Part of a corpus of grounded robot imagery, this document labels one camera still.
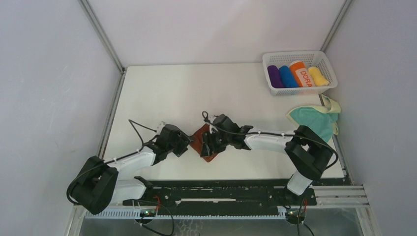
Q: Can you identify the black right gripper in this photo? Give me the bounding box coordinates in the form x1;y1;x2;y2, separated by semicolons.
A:
201;129;231;158

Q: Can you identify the brown towel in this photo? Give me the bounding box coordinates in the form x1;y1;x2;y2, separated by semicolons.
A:
190;124;209;155

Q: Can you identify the teal towel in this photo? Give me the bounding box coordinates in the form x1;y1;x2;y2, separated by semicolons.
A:
286;106;339;143

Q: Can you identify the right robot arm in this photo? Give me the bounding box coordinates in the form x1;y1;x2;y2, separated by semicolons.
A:
200;111;338;205

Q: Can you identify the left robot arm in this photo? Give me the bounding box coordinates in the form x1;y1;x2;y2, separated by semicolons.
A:
66;122;194;214

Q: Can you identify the purple rolled towel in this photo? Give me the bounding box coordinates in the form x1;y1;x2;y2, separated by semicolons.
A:
267;65;285;89

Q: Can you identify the left controller board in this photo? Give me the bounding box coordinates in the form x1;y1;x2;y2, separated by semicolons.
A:
139;210;156;218

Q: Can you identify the controller board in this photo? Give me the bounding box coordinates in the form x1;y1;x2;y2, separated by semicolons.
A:
286;210;306;218
139;210;156;218

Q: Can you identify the blue rolled towel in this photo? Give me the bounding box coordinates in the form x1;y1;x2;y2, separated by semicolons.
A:
278;65;298;88

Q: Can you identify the white plastic basket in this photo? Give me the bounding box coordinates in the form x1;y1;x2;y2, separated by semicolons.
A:
262;51;338;96

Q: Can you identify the orange rolled towel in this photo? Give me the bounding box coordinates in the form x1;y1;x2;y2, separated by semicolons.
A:
289;60;315;88

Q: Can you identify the pale yellow towel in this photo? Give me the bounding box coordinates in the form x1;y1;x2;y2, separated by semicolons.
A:
303;94;341;135

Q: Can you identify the yellow rolled towel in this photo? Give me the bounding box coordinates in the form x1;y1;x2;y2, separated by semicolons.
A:
308;66;329;87

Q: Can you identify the right controller board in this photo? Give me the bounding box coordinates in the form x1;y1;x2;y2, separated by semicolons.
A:
286;210;306;218

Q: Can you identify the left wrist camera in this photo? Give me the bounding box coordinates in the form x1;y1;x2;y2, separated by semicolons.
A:
156;121;166;133

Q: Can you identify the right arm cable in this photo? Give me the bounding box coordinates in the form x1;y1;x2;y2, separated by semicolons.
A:
201;111;339;236

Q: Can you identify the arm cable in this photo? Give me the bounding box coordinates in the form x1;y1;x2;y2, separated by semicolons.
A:
201;111;339;236
66;119;177;236

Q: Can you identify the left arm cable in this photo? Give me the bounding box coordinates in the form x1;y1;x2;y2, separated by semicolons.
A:
66;119;177;236

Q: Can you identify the white slotted cable duct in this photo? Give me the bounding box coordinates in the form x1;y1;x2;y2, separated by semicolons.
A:
85;207;289;220

